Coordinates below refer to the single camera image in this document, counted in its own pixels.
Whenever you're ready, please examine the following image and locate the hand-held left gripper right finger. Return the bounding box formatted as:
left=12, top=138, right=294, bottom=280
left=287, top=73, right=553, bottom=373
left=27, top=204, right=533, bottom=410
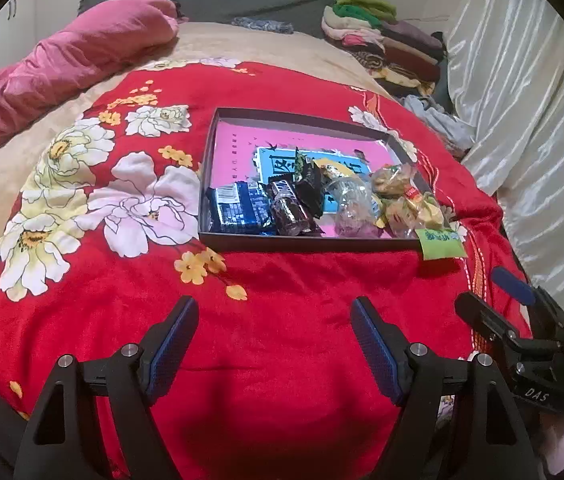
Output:
left=349, top=296, right=542, bottom=480

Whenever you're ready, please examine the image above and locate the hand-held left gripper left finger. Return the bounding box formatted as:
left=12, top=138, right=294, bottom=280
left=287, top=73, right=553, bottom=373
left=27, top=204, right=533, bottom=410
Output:
left=12, top=295, right=200, bottom=480

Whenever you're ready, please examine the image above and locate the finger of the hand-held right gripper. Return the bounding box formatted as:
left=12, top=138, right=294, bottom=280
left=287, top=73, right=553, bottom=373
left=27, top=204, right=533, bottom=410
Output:
left=454, top=290, right=560, bottom=357
left=492, top=266, right=538, bottom=307

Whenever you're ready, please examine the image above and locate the yellow-green snack packet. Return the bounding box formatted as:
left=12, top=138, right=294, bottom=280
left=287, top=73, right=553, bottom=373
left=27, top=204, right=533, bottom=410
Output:
left=416, top=210, right=468, bottom=262

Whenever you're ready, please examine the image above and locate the dark shallow cardboard box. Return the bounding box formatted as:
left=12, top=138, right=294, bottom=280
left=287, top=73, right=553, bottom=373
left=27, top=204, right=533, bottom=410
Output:
left=197, top=106, right=462, bottom=253

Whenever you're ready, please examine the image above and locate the blue cookie packet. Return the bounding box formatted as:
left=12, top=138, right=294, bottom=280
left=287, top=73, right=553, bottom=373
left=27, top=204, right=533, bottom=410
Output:
left=206, top=181, right=277, bottom=237

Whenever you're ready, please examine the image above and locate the clear rice cracker packet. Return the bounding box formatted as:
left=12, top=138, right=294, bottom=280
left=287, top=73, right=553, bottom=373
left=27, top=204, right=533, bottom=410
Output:
left=371, top=164, right=420, bottom=196

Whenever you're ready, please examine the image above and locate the clear crinkled candy wrapper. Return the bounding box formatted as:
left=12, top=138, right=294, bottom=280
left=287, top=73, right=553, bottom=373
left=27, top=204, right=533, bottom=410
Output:
left=323, top=178, right=380, bottom=213

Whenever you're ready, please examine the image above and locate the brown chocolate bar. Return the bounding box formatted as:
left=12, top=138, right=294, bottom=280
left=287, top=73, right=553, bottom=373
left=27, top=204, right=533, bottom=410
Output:
left=266, top=176, right=323, bottom=237

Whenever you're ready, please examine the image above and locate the black and green snack packet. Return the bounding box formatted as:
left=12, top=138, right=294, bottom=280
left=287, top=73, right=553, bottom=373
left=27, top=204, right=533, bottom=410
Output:
left=293, top=147, right=331, bottom=218

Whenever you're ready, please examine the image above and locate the yellow cartoon snack packet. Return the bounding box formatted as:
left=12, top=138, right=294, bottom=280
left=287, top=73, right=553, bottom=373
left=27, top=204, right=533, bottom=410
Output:
left=318, top=156, right=363, bottom=181

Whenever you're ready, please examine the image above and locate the person's right leg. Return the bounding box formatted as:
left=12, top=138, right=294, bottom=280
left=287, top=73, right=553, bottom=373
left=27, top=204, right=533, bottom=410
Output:
left=536, top=410, right=564, bottom=478

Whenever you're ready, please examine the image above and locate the red floral blanket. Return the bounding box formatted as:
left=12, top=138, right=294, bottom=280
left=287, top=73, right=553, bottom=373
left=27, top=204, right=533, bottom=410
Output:
left=0, top=57, right=532, bottom=480

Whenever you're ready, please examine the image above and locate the light grey crumpled cloth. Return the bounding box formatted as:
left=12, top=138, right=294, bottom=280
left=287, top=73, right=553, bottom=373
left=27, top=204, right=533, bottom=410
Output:
left=402, top=94, right=475, bottom=153

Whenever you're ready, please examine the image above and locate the white satin curtain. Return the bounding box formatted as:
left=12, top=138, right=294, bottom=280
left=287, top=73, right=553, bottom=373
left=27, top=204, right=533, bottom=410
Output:
left=442, top=0, right=564, bottom=321

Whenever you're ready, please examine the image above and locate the pink and blue book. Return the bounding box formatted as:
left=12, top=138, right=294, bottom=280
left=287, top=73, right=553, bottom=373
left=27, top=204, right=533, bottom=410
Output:
left=211, top=125, right=397, bottom=238

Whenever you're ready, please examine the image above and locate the pile of folded clothes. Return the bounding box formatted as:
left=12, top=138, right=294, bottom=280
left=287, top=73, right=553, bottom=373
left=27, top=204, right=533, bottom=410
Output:
left=322, top=0, right=445, bottom=98

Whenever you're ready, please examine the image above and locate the pink quilt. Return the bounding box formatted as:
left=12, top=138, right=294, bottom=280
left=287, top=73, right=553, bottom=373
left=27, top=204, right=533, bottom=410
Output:
left=0, top=0, right=180, bottom=173

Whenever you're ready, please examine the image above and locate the beige bed sheet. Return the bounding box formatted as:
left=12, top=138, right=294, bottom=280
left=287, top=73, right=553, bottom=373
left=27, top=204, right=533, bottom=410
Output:
left=0, top=21, right=403, bottom=376

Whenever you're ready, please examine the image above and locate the blue patterned cloth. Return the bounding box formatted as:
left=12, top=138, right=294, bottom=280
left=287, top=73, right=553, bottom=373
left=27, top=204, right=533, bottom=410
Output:
left=232, top=16, right=295, bottom=35

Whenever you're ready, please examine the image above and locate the white wardrobe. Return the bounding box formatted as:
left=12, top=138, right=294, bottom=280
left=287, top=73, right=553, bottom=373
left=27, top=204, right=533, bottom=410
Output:
left=0, top=0, right=83, bottom=93

